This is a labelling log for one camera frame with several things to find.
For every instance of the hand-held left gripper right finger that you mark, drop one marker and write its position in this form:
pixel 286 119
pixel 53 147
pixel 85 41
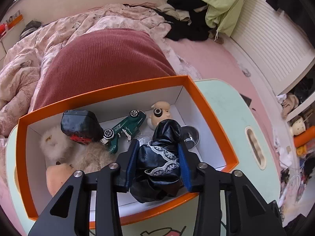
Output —
pixel 184 167

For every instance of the pink floral quilt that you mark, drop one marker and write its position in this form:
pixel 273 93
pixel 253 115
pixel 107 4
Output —
pixel 19 73

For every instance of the black lace doll dress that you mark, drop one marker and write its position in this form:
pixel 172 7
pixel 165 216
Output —
pixel 162 132

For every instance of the beige crumpled garment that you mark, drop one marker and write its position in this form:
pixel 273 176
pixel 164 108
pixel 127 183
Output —
pixel 172 11

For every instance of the orange tube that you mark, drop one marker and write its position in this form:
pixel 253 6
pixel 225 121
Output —
pixel 305 140

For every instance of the green toy car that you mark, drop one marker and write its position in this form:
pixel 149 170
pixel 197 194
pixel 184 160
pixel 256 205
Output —
pixel 128 125

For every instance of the grey striped cloth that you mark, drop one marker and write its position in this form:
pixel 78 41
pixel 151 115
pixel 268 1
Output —
pixel 30 29

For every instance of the red container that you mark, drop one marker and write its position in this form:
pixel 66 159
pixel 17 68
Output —
pixel 2 28

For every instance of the light green hanging garment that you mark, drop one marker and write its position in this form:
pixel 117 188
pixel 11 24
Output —
pixel 221 5

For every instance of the metal keyring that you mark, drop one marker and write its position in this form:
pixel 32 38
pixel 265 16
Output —
pixel 190 130

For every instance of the beige cloth bundle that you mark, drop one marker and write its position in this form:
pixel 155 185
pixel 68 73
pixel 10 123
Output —
pixel 289 105

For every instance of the green cartoon desktop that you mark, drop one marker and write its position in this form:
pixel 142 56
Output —
pixel 233 108

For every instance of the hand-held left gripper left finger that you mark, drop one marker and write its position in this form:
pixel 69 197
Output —
pixel 130 157

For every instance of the orange cardboard box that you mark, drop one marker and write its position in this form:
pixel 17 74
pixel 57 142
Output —
pixel 208 118

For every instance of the white louvered wardrobe door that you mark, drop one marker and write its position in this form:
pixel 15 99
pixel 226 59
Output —
pixel 265 41

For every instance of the black clothes pile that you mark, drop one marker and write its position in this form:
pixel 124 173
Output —
pixel 187 29

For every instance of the beige fur tuft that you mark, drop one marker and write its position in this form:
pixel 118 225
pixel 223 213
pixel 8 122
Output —
pixel 91 157

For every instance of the black boxy toy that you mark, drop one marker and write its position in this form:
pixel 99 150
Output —
pixel 78 123

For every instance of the peach doll head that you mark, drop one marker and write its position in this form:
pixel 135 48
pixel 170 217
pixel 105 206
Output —
pixel 56 177

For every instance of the white drawer cabinet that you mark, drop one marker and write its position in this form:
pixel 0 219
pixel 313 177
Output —
pixel 9 41

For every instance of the big-eyed doll head figure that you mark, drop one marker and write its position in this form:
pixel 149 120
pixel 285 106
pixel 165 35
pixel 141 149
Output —
pixel 162 110

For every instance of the orange desk tray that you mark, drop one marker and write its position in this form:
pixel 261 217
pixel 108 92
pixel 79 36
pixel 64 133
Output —
pixel 14 21

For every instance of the white fluffy plush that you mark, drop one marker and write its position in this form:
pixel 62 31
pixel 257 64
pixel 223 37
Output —
pixel 54 142

